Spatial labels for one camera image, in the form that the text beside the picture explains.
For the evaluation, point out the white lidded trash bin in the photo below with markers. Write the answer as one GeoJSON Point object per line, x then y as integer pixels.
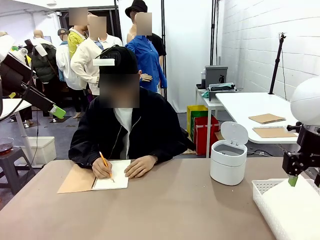
{"type": "Point", "coordinates": [226, 170]}

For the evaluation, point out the grey tray with teal items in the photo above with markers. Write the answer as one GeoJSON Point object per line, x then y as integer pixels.
{"type": "Point", "coordinates": [212, 96]}

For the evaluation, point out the large white rounded table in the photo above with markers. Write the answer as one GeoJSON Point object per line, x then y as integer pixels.
{"type": "Point", "coordinates": [237, 107]}

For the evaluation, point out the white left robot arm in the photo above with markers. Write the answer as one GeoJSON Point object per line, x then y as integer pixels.
{"type": "Point", "coordinates": [5, 47]}

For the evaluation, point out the white paper stack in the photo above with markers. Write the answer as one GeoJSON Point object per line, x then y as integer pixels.
{"type": "Point", "coordinates": [300, 222]}

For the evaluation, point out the teal cloth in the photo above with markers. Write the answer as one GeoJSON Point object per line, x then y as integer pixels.
{"type": "Point", "coordinates": [205, 94]}

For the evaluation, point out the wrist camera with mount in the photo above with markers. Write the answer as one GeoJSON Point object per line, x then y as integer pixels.
{"type": "Point", "coordinates": [295, 127]}
{"type": "Point", "coordinates": [41, 50]}

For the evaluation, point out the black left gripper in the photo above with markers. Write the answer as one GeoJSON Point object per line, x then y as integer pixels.
{"type": "Point", "coordinates": [15, 72]}

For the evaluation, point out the brown closed spiral notebook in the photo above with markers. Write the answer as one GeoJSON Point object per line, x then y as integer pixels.
{"type": "Point", "coordinates": [273, 132]}

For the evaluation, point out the grey box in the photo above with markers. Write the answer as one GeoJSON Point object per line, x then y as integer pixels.
{"type": "Point", "coordinates": [215, 75]}

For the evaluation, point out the small white side table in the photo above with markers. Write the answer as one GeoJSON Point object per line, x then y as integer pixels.
{"type": "Point", "coordinates": [211, 105]}

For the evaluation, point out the person's right forearm black sleeve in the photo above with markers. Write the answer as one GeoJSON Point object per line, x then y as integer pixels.
{"type": "Point", "coordinates": [82, 157]}

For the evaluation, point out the mannequin in cream jacket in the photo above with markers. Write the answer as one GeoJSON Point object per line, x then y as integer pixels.
{"type": "Point", "coordinates": [85, 62]}

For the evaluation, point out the mannequin in white shirt, grey cap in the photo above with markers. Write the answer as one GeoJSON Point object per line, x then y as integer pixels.
{"type": "Point", "coordinates": [66, 67]}

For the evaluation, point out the mannequin in blue shirt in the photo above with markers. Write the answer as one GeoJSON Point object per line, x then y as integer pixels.
{"type": "Point", "coordinates": [150, 62]}

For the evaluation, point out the black light stand pole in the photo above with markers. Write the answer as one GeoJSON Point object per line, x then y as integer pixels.
{"type": "Point", "coordinates": [213, 37]}
{"type": "Point", "coordinates": [163, 25]}

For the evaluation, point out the person's black zip jacket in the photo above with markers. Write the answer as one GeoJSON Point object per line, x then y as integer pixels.
{"type": "Point", "coordinates": [150, 125]}

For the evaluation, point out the yellow pencil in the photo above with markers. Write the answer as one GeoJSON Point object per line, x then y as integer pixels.
{"type": "Point", "coordinates": [100, 154]}

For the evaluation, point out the yellow shopping bag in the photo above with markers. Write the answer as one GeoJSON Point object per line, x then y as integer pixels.
{"type": "Point", "coordinates": [191, 120]}

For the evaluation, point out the grey plastic stool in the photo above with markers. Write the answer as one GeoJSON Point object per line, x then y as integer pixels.
{"type": "Point", "coordinates": [10, 160]}

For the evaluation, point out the white paper sheet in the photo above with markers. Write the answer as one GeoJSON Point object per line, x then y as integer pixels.
{"type": "Point", "coordinates": [280, 190]}

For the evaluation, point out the tall black camera tripod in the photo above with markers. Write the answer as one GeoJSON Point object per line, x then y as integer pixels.
{"type": "Point", "coordinates": [276, 65]}

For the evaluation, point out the mannequin in black shirt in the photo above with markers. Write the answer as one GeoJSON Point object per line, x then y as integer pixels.
{"type": "Point", "coordinates": [131, 35]}

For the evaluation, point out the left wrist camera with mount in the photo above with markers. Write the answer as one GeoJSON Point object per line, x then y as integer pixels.
{"type": "Point", "coordinates": [41, 50]}

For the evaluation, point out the mannequin in yellow vest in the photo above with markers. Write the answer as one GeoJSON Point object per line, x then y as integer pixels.
{"type": "Point", "coordinates": [3, 33]}

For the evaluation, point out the brown-cover spiral notebook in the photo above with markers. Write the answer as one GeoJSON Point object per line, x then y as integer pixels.
{"type": "Point", "coordinates": [75, 180]}

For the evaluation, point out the person's right hand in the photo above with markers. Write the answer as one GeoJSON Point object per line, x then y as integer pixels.
{"type": "Point", "coordinates": [101, 168]}

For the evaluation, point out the black bucket hat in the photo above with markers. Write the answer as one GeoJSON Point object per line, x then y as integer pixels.
{"type": "Point", "coordinates": [136, 7]}

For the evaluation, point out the brown cardboard sheet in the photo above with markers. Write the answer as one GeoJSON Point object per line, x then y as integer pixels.
{"type": "Point", "coordinates": [266, 118]}

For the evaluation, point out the mannequin in dark puffer vest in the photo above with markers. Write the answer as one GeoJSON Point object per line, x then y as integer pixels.
{"type": "Point", "coordinates": [47, 70]}

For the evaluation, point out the black baseball cap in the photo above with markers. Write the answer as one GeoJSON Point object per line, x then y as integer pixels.
{"type": "Point", "coordinates": [125, 65]}

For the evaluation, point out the red shallow dish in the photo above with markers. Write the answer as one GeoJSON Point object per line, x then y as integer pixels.
{"type": "Point", "coordinates": [5, 148]}

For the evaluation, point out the mannequin in yellow jacket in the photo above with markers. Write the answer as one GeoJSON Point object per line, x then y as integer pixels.
{"type": "Point", "coordinates": [73, 42]}

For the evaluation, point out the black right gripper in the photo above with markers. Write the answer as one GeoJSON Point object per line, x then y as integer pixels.
{"type": "Point", "coordinates": [307, 155]}

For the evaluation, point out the person's left forearm black sleeve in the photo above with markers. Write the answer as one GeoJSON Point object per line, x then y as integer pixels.
{"type": "Point", "coordinates": [170, 152]}

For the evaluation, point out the dark jar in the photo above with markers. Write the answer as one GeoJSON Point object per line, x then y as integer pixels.
{"type": "Point", "coordinates": [203, 81]}

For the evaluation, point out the red shopping bag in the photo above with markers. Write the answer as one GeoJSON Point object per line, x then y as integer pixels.
{"type": "Point", "coordinates": [202, 140]}

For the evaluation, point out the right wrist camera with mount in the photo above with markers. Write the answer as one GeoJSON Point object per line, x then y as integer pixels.
{"type": "Point", "coordinates": [295, 127]}

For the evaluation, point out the white perforated plastic basket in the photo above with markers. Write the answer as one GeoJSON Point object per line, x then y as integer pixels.
{"type": "Point", "coordinates": [262, 197]}

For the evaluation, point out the person's left hand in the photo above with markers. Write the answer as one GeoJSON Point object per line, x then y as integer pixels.
{"type": "Point", "coordinates": [141, 166]}

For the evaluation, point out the white floor crate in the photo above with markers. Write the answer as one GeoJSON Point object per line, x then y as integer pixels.
{"type": "Point", "coordinates": [46, 150]}

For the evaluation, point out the white head-mounted camera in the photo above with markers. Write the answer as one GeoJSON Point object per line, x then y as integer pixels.
{"type": "Point", "coordinates": [103, 62]}

